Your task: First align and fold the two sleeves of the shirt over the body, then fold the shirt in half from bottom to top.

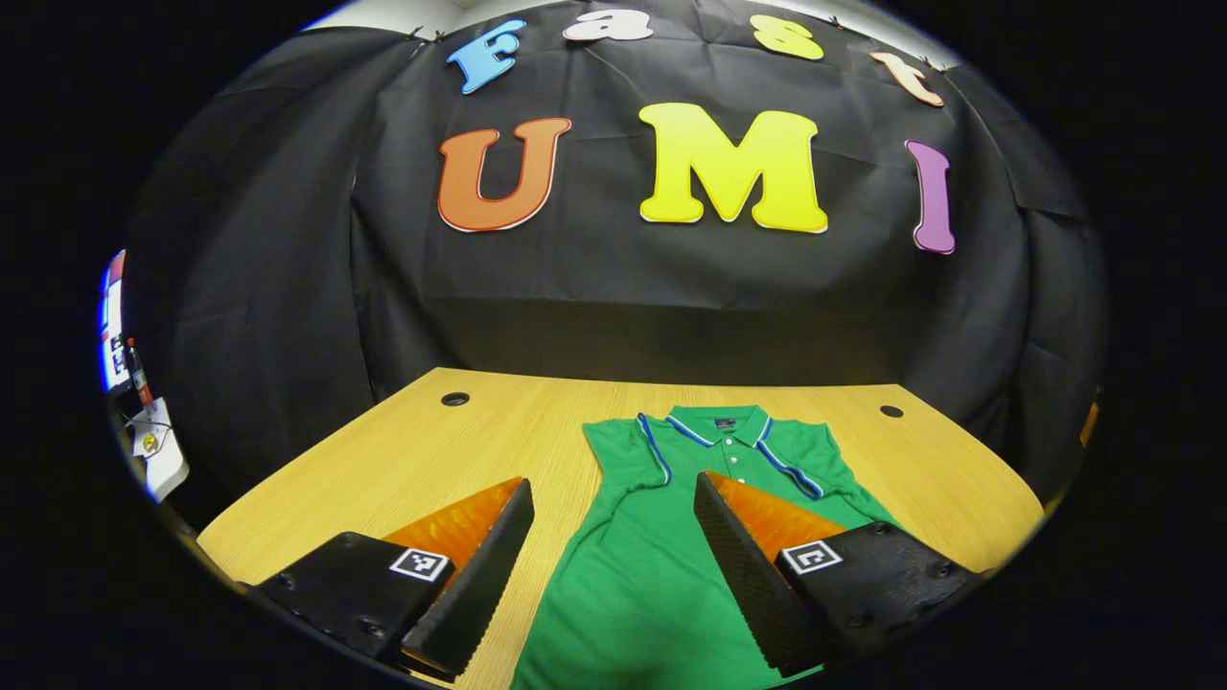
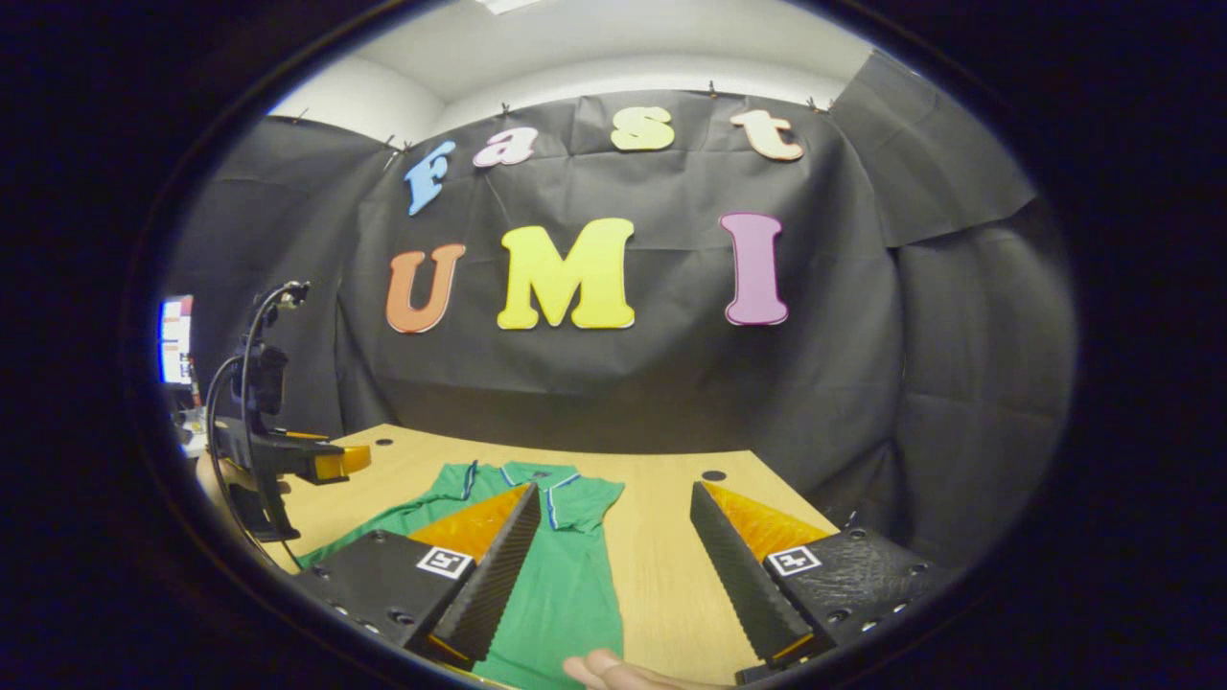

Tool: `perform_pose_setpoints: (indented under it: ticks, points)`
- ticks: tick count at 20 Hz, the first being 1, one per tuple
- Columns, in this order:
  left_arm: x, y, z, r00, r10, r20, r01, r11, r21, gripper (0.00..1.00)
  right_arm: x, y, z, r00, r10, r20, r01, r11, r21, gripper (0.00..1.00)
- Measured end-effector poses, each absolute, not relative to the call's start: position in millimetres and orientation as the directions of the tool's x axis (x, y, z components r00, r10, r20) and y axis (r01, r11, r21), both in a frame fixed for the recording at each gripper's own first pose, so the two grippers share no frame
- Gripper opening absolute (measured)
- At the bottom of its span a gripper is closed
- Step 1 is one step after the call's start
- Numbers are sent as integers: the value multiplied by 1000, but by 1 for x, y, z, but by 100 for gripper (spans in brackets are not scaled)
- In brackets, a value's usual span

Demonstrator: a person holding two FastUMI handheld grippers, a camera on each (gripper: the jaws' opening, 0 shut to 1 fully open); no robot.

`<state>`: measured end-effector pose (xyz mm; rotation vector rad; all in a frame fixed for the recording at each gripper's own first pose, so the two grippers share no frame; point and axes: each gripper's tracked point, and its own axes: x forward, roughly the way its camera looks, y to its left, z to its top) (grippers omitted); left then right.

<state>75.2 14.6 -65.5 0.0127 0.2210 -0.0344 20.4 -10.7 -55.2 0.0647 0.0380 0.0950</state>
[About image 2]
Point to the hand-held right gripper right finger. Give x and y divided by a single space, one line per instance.
738 585

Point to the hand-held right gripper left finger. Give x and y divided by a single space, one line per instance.
494 585

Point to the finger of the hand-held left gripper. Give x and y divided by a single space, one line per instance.
340 462

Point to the green T-shirt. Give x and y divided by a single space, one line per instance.
566 594

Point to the computer monitor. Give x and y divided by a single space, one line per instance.
176 340

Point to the black backdrop cloth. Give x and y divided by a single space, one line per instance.
623 383

